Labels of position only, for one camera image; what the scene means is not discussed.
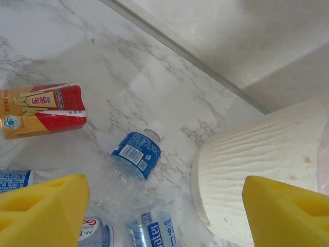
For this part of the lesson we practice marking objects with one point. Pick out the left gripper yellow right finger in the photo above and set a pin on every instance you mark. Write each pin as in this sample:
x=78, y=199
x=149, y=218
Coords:
x=282, y=218

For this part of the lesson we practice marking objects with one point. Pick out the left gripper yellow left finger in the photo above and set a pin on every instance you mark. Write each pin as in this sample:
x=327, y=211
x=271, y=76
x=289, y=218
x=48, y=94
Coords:
x=38, y=218

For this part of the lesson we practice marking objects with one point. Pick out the red gold label bottle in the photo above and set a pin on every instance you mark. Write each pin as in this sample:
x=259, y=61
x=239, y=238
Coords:
x=38, y=110

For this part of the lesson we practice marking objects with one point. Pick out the soda water plastic bottle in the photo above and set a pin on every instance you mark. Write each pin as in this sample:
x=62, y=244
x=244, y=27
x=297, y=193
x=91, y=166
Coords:
x=154, y=231

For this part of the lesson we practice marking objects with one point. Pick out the white cap blue label bottle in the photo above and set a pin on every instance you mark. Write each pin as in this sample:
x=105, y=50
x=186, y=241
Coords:
x=136, y=154

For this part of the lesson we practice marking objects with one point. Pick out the cream ribbed waste bin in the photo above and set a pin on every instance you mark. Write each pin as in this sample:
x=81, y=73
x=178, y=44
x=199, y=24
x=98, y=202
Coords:
x=257, y=154

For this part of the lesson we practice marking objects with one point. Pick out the crumpled blue label bottle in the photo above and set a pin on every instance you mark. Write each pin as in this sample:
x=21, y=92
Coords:
x=15, y=180

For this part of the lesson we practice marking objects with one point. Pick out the purple label clear bottle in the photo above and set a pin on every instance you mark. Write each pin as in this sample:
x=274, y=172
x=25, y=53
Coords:
x=97, y=234

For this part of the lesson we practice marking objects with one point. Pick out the aluminium frame rail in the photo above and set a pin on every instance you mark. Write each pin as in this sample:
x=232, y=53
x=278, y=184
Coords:
x=164, y=39

